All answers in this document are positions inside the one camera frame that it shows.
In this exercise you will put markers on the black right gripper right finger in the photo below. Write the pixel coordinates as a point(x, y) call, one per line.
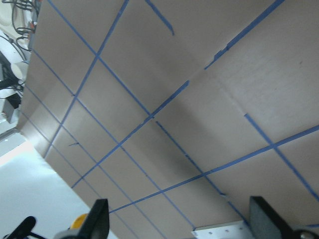
point(265, 222)

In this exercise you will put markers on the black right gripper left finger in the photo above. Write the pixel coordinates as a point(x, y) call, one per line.
point(97, 223)

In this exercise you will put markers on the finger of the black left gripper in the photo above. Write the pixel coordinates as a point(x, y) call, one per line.
point(23, 230)

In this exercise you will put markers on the yellow push button switch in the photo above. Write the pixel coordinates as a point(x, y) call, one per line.
point(77, 223)

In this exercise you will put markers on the brown paper table cover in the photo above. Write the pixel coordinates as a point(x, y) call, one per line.
point(177, 111)

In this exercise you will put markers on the white paper cup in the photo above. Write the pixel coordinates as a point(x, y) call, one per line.
point(19, 69)

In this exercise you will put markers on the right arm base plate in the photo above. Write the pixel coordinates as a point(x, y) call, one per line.
point(231, 230)

